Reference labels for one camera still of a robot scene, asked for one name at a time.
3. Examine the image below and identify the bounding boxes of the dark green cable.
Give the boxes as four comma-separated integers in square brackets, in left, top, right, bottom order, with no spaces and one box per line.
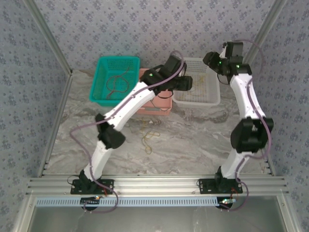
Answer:
[150,99,171,113]

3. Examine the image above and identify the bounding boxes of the grey-brown cable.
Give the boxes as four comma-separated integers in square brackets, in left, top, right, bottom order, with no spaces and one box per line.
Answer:
[107,67,131,100]

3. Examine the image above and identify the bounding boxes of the pink plastic basket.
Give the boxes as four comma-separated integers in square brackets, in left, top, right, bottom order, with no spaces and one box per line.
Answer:
[133,68,173,116]

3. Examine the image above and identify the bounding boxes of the white plastic basket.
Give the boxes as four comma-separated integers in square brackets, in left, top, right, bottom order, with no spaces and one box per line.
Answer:
[172,57,221,108]

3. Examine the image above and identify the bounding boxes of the teal plastic basket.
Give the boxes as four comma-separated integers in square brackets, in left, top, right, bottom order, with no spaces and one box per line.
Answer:
[88,56,141,108]

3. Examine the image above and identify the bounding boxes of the small circuit board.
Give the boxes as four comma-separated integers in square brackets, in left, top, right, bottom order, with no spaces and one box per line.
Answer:
[218,197,236,208]
[80,197,101,205]

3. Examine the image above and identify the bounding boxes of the aluminium frame post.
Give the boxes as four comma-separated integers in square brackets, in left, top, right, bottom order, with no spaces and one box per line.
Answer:
[24,0,73,76]
[239,0,288,75]

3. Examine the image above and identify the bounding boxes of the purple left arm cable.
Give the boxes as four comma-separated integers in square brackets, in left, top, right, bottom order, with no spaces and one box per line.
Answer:
[69,50,188,215]

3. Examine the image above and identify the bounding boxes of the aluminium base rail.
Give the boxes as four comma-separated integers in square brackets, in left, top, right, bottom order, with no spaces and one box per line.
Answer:
[26,175,289,195]

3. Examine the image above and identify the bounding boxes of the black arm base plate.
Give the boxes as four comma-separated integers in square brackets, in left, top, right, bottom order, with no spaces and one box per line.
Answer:
[70,179,114,195]
[198,178,243,195]

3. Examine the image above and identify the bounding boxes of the white slotted cable duct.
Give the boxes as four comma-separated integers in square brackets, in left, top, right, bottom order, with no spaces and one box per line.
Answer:
[36,197,234,207]

